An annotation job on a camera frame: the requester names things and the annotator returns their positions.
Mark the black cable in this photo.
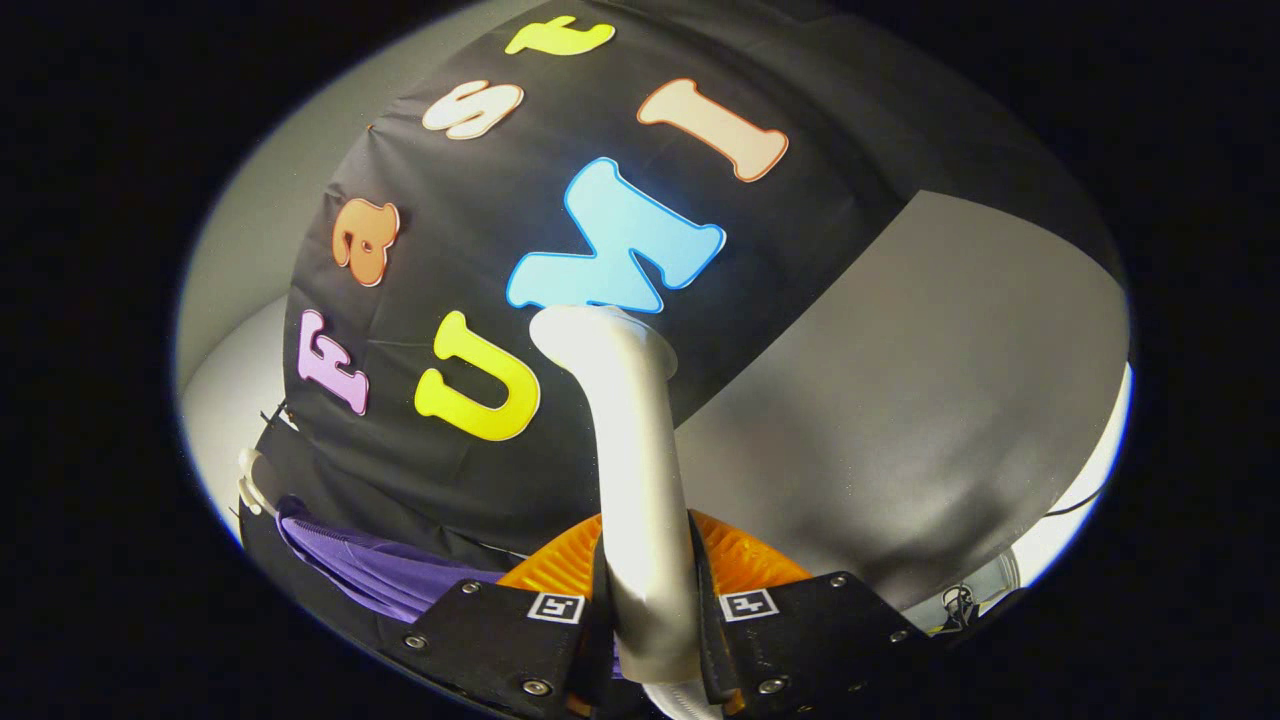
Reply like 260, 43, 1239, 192
1040, 486, 1107, 518

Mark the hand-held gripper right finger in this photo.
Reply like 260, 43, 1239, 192
688, 508, 943, 720

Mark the purple corduroy jacket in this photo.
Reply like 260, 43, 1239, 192
277, 495, 621, 683

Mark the white clothes hanger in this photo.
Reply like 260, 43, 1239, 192
237, 447, 283, 518

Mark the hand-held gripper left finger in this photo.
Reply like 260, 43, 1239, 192
378, 512, 614, 720

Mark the white garment steamer head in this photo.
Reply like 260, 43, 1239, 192
528, 303, 707, 687

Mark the grey cabinet with dark top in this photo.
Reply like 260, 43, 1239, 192
674, 189, 1132, 613

